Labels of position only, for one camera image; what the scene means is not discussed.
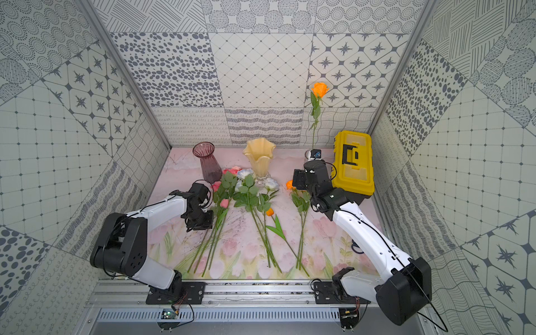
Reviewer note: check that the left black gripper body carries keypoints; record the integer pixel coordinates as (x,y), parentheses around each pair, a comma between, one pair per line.
(199,220)

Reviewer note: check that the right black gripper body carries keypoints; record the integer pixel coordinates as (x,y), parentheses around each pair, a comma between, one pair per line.
(299,177)

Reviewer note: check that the blue white rose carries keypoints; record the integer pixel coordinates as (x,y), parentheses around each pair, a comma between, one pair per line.
(263,205)
(248,203)

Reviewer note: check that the pink rose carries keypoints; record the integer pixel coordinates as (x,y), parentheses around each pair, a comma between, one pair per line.
(220,226)
(201,254)
(228,184)

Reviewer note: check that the orange rose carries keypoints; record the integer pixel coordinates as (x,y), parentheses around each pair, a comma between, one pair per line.
(289,185)
(318,91)
(307,206)

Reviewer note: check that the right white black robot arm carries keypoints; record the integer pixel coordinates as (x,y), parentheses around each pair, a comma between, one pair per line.
(404,287)

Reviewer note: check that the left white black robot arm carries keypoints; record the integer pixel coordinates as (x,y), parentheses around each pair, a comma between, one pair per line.
(121,246)

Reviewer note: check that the pink tulip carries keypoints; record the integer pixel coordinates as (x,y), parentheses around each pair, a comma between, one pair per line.
(222,211)

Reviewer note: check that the yellow black toolbox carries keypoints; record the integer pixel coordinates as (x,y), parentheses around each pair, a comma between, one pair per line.
(353,160)

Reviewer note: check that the purple glass vase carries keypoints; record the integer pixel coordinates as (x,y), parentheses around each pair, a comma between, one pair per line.
(211,169)

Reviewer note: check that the orange tulip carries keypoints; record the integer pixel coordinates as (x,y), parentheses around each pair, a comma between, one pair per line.
(278,230)

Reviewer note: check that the cream ruffled glass vase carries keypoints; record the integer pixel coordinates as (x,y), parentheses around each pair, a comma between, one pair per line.
(260,153)

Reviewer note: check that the left circuit board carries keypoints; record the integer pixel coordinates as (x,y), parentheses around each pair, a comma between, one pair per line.
(168,320)

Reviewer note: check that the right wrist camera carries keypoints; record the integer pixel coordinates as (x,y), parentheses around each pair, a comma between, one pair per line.
(314,154)

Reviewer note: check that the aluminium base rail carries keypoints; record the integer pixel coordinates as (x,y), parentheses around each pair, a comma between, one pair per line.
(228,293)

